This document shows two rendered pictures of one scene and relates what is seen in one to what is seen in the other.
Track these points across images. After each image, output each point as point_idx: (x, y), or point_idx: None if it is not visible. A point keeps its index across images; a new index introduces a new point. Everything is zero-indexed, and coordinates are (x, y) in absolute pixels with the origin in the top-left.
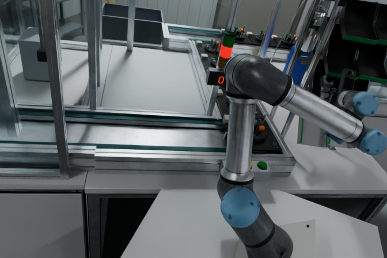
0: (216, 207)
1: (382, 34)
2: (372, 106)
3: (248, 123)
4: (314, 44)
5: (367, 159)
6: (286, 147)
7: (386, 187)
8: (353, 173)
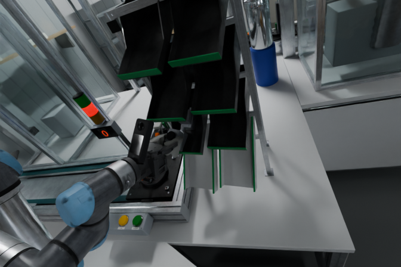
0: (96, 264)
1: (190, 45)
2: (67, 216)
3: (0, 226)
4: (267, 37)
5: (317, 188)
6: (181, 190)
7: (324, 243)
8: (280, 216)
